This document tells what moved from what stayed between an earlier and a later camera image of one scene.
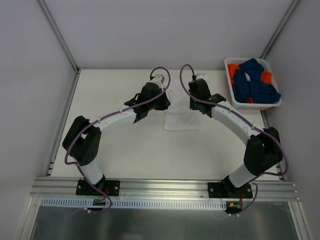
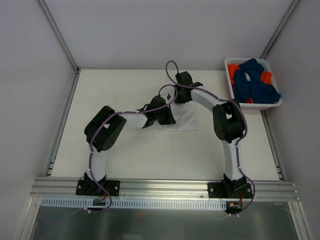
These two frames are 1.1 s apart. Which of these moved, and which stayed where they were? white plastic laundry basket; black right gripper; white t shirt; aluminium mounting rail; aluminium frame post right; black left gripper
Moved: black right gripper; black left gripper
Stayed: aluminium frame post right; white t shirt; aluminium mounting rail; white plastic laundry basket
